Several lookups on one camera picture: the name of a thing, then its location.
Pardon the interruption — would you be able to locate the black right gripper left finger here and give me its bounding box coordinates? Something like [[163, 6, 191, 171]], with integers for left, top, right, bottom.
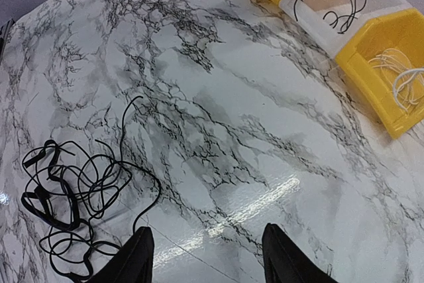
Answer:
[[88, 227, 154, 283]]

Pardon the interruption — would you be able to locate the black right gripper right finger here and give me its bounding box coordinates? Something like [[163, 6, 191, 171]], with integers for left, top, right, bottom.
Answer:
[[262, 223, 337, 283]]

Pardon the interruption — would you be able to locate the white thin cable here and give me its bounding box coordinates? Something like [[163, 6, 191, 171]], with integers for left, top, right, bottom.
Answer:
[[367, 48, 418, 98]]

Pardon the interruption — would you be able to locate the right yellow bin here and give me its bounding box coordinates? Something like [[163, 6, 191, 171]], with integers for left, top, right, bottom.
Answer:
[[335, 8, 423, 139]]

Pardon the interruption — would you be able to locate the white translucent bin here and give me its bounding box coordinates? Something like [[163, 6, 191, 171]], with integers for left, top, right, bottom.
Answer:
[[279, 0, 412, 58]]

